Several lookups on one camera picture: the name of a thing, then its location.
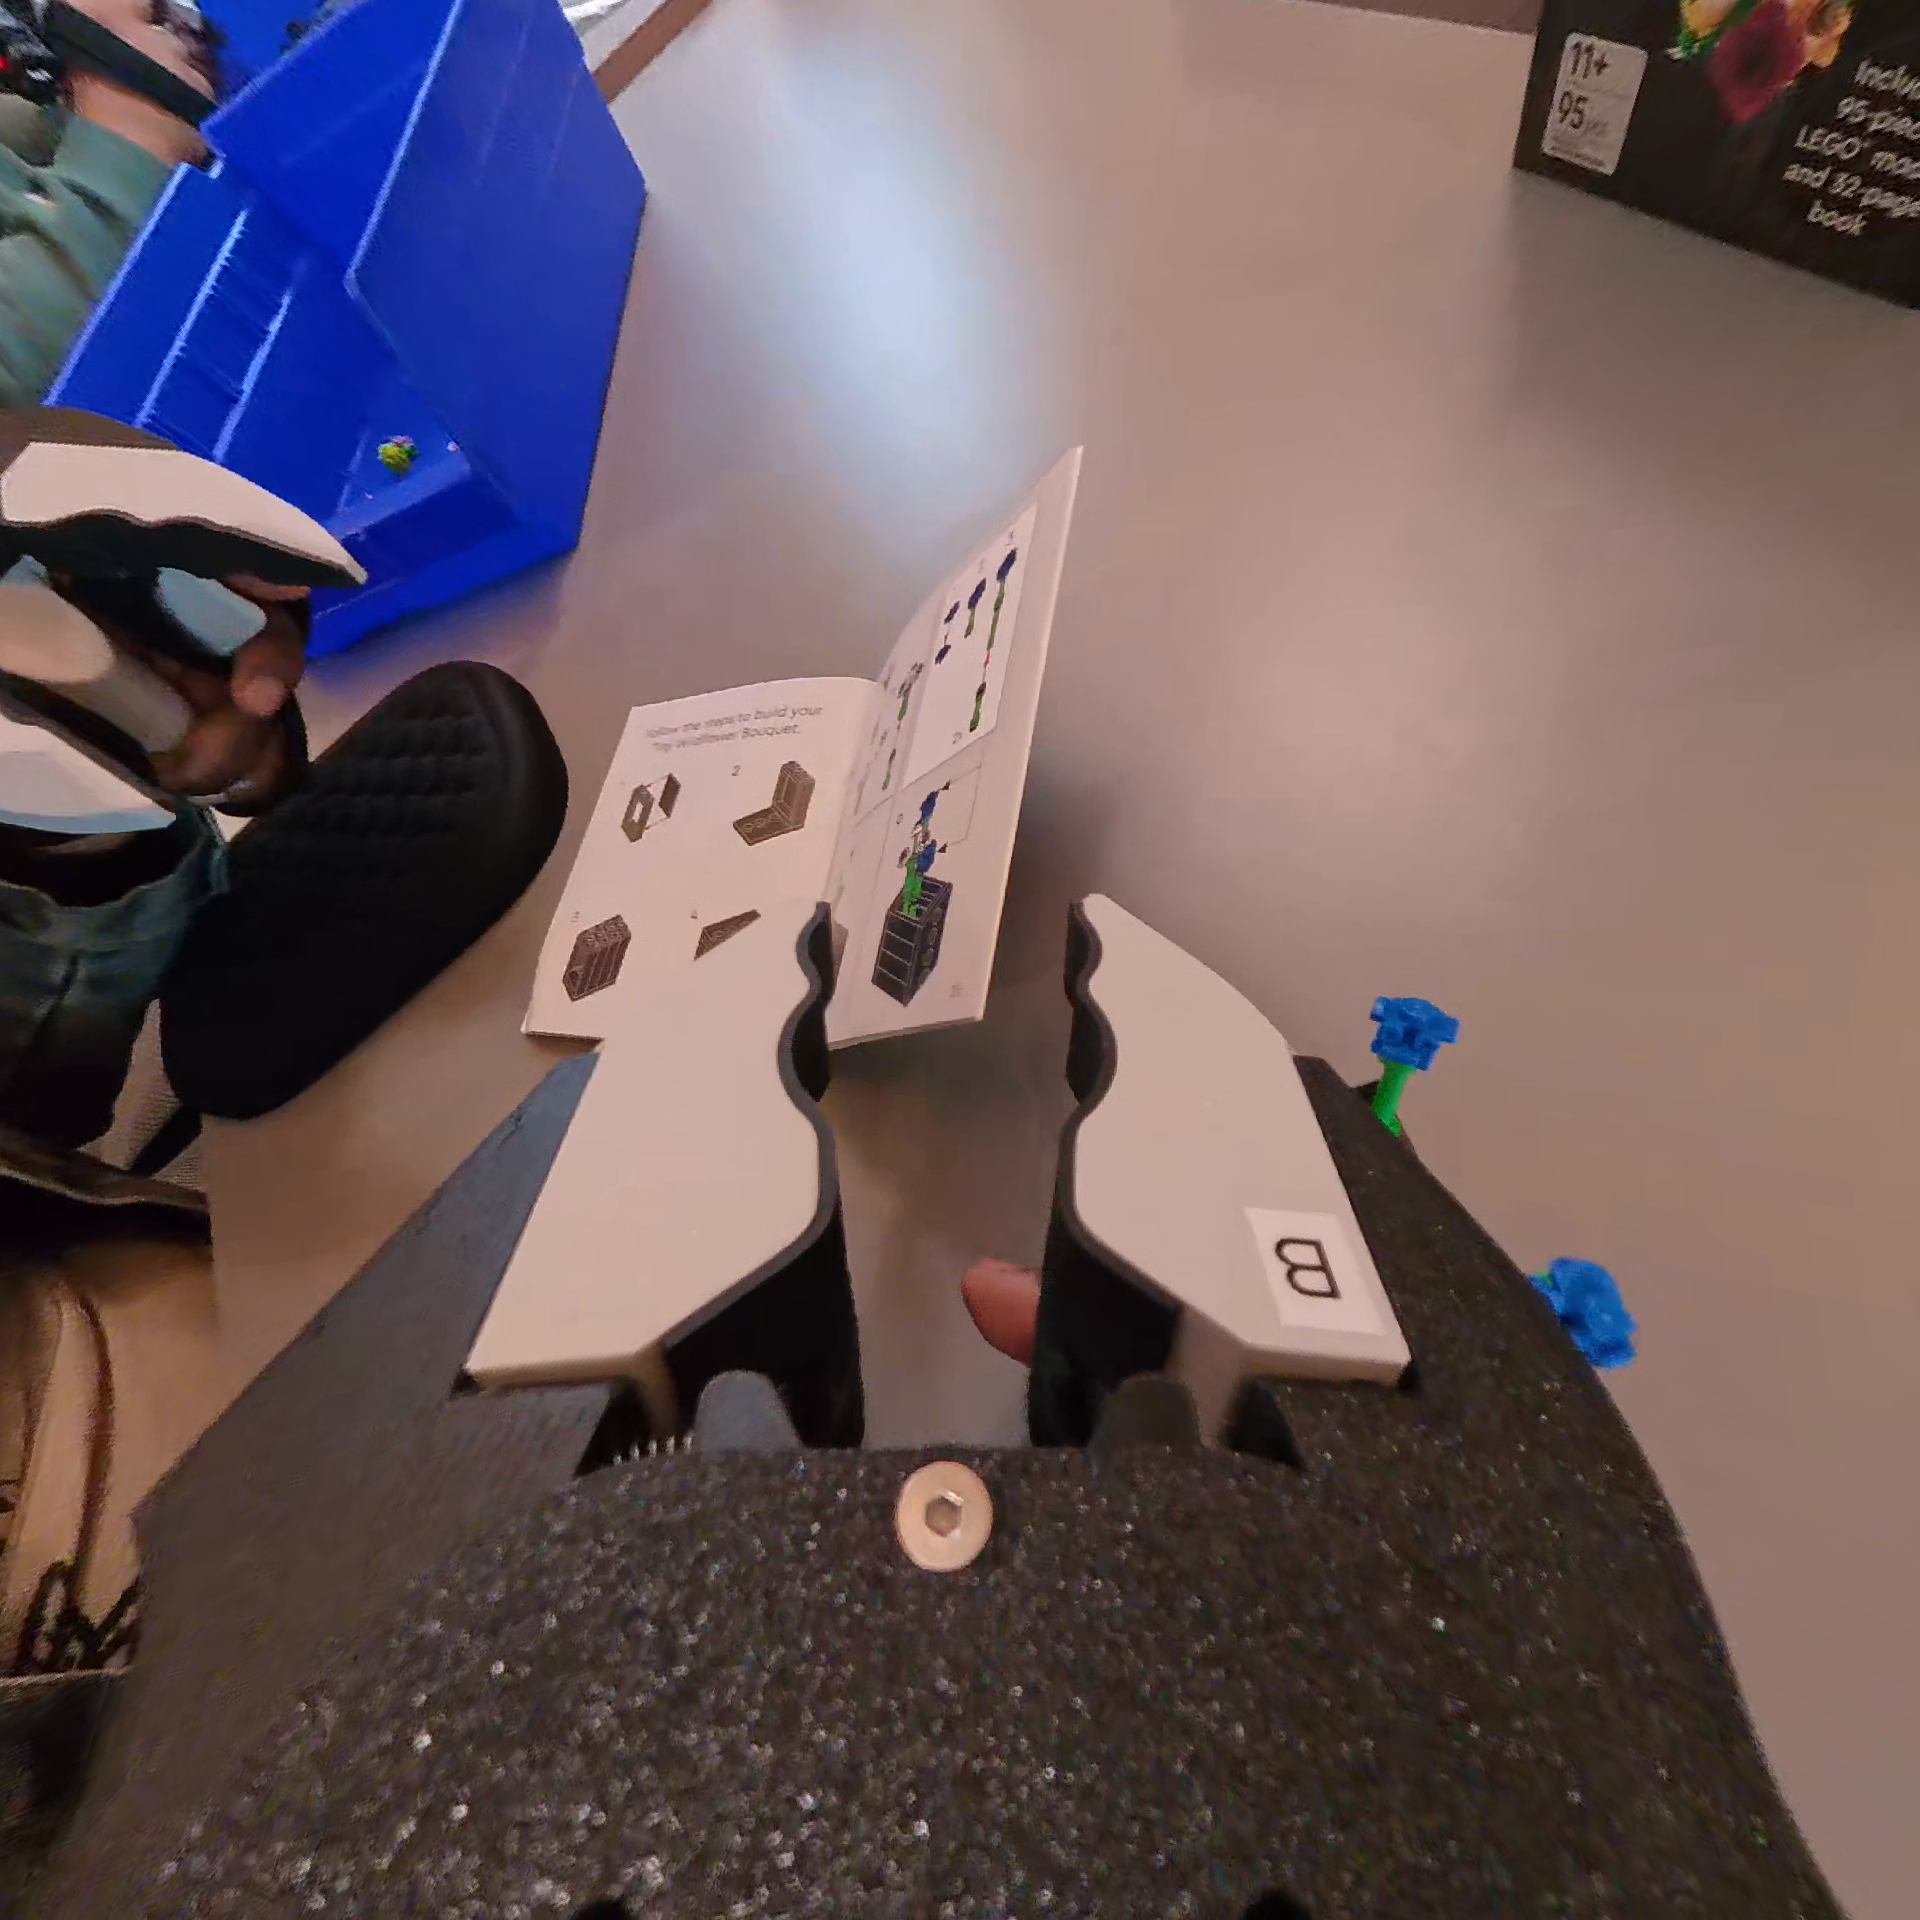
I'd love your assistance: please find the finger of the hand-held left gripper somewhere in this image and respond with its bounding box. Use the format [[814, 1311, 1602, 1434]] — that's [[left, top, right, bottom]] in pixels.
[[0, 673, 190, 835], [0, 404, 370, 589]]

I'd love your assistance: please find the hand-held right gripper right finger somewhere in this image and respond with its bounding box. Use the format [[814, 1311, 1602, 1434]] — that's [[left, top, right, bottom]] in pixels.
[[1054, 894, 1415, 1390]]

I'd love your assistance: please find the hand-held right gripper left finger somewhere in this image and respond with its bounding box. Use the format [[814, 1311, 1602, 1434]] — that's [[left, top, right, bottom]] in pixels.
[[461, 904, 839, 1390]]

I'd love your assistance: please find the blue lego flower green stem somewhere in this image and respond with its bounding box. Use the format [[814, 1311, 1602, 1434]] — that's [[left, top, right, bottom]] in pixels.
[[1367, 995, 1462, 1137]]

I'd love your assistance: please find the open lego instruction booklet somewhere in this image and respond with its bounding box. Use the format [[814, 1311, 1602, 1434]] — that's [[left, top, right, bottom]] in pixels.
[[522, 444, 1085, 1052]]

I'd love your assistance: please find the black lego flower set box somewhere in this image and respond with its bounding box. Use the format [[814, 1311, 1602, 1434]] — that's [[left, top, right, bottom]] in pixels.
[[1511, 0, 1920, 312]]

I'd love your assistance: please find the person's left hand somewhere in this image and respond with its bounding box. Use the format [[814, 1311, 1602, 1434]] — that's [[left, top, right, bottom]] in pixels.
[[149, 581, 313, 799]]

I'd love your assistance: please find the person's right hand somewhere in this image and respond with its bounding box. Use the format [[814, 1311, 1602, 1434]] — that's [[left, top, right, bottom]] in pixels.
[[959, 1255, 1044, 1363]]

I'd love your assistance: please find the person's blue jeans leg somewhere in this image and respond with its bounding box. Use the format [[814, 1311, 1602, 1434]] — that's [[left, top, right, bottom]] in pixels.
[[0, 801, 230, 1218]]

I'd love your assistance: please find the black textured armrest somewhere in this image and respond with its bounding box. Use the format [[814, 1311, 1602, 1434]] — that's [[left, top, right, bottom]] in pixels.
[[156, 659, 571, 1121]]

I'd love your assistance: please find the blue plastic bin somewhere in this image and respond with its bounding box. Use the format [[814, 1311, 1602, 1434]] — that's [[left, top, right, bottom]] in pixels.
[[44, 0, 649, 659]]

